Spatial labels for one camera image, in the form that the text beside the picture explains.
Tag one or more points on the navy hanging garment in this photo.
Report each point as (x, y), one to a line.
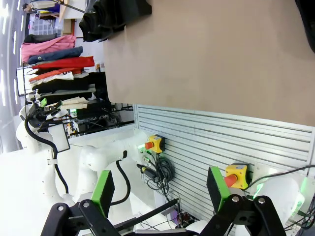
(61, 55)

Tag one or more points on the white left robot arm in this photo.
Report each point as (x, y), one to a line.
(98, 157)

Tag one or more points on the white and orange garment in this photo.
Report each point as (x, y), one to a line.
(56, 75)

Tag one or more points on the beige hanging garment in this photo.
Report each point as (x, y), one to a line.
(73, 103)

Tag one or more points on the yellow emergency stop button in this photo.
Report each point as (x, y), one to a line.
(157, 142)
(237, 172)

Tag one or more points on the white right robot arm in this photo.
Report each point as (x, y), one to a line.
(280, 194)

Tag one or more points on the thin black rod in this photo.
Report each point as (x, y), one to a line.
(157, 210)

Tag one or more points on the black hanging garment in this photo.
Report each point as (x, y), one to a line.
(64, 87)

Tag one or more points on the clear plastic storage drawers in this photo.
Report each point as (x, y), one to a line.
(44, 27)

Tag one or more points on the pink hanging garment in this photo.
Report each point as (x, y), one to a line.
(46, 46)

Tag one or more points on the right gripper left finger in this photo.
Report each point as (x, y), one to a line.
(103, 191)

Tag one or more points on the aluminium slat panel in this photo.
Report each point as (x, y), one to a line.
(209, 137)

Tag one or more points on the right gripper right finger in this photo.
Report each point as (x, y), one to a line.
(216, 186)

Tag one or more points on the red hanging garment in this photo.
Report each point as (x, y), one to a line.
(73, 62)

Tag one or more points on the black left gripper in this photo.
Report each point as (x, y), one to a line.
(37, 114)

